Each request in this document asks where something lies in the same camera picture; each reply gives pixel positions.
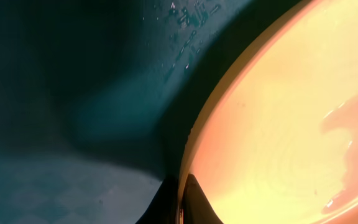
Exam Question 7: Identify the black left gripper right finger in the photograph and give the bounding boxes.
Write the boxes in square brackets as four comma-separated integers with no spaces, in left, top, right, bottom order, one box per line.
[182,174,223,224]

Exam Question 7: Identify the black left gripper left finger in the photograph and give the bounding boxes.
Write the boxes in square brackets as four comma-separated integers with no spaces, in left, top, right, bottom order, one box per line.
[135,176,178,224]

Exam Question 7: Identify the yellow plate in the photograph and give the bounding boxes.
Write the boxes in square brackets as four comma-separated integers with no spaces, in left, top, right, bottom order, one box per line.
[177,0,358,223]

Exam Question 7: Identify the teal plastic tray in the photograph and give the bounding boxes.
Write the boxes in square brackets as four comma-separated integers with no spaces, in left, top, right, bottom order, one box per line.
[0,0,295,223]

